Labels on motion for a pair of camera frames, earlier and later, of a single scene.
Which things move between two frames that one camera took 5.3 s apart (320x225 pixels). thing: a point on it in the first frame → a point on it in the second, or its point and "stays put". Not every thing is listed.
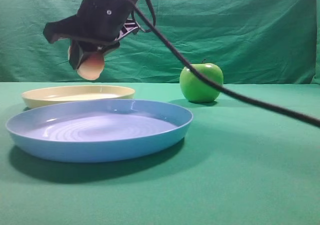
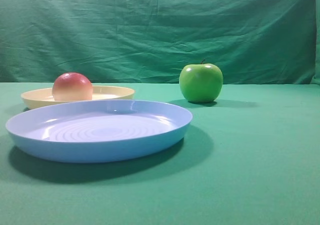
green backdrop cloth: x=253 y=33 stays put
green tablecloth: x=239 y=164 stays put
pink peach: x=91 y=67 → x=72 y=86
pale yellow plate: x=41 y=97 stays put
